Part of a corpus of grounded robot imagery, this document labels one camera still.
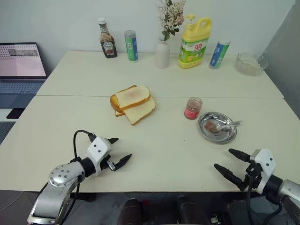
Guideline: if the golden crust bread slice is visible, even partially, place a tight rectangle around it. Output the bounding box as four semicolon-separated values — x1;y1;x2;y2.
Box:
109;84;138;111

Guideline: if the round metal plate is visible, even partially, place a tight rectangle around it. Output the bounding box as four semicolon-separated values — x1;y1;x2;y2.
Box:
197;111;238;144

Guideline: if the white bread slice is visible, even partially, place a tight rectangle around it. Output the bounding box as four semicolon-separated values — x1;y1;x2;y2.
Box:
119;96;157;126
115;85;150;109

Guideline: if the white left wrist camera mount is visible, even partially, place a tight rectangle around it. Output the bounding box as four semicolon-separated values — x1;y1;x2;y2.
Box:
86;136;112;175

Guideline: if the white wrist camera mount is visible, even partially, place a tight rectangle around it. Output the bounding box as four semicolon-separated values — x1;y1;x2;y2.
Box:
86;136;112;175
249;148;275;195

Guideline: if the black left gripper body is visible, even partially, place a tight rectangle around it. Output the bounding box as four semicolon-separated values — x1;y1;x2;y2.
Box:
99;153;117;173

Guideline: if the white ceramic vase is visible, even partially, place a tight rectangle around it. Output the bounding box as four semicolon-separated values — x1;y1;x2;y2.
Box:
154;37;171;69

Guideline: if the ketchup bottle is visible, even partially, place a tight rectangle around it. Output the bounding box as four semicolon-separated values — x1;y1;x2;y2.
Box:
97;17;118;59

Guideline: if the metal spoon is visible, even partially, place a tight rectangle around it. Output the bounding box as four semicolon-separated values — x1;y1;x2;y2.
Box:
210;120;244;133

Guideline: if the yellow detergent pump bottle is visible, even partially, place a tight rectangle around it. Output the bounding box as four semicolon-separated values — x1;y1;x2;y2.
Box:
177;14;212;70

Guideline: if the open laptop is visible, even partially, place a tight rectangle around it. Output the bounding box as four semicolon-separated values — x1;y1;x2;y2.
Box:
0;42;48;109

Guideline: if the dark grey mesh panel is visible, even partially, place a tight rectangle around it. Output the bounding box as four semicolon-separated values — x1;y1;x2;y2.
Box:
0;121;15;145

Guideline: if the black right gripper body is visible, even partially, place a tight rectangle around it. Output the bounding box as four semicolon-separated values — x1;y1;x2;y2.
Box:
239;161;263;192

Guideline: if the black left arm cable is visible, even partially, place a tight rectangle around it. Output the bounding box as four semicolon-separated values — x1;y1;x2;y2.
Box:
67;129;97;211

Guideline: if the dark rounded shape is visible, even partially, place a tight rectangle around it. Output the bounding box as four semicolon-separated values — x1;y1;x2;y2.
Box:
117;198;144;225
175;195;211;225

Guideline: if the dried flower bouquet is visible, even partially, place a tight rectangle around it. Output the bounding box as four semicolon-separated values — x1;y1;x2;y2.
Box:
156;0;187;42

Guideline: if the clear glass bowl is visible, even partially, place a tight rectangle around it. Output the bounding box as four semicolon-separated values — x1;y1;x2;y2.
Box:
235;52;269;77

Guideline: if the blue green cylindrical tube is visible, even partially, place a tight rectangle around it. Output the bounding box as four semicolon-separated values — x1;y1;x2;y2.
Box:
208;39;232;70
124;30;139;63

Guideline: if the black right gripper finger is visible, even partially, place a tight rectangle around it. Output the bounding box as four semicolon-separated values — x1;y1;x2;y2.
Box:
228;148;252;163
213;163;243;187

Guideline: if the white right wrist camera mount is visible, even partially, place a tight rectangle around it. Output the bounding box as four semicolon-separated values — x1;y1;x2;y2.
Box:
249;148;275;195

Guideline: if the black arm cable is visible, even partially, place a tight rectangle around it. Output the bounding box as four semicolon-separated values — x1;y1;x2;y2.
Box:
67;129;97;211
245;175;283;225

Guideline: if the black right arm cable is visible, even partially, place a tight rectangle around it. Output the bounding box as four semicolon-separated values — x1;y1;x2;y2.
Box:
245;175;283;225

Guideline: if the glass jam jar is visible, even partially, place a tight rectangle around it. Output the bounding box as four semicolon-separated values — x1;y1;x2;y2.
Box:
184;97;203;121

